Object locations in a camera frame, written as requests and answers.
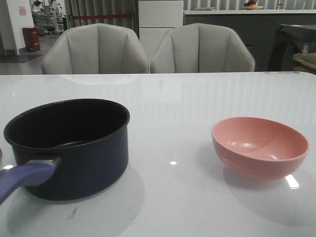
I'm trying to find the dark blue saucepan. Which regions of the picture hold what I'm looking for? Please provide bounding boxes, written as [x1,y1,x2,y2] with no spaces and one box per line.
[0,99,130,201]

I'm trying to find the pink bowl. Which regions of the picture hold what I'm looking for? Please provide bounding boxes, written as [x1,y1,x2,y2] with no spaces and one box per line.
[211,117,310,181]

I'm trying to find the right grey upholstered chair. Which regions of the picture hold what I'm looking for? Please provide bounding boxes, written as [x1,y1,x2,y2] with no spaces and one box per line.
[151,23,255,74]

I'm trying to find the grey upholstered chair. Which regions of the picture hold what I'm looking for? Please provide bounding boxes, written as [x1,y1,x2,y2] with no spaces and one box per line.
[41,23,150,75]
[151,23,255,74]

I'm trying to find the left grey upholstered chair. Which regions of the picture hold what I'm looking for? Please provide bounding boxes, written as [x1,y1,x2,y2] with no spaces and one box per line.
[41,23,150,75]

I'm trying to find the white refrigerator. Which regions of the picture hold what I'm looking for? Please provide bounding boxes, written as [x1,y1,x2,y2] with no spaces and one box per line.
[138,0,184,61]

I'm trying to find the red belt stanchion barrier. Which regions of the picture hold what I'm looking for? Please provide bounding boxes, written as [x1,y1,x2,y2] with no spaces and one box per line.
[69,13,136,30]

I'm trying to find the grey kitchen counter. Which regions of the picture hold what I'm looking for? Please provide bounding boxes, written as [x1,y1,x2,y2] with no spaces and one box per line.
[184,10,316,72]

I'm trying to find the grey curtain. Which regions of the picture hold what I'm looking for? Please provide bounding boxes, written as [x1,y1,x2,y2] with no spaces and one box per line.
[65,0,139,34]

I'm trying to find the fruit plate on counter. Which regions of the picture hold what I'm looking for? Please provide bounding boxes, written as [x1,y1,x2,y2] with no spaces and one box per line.
[242,0,264,10]

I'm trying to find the red bin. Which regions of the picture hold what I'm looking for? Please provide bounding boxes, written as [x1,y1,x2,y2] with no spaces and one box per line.
[22,27,40,52]

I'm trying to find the dark appliance at right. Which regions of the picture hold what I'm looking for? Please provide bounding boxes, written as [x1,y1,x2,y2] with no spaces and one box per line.
[268,25,316,71]

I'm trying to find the beige cushion at right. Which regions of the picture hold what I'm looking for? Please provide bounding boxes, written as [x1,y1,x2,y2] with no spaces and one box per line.
[293,53,316,75]

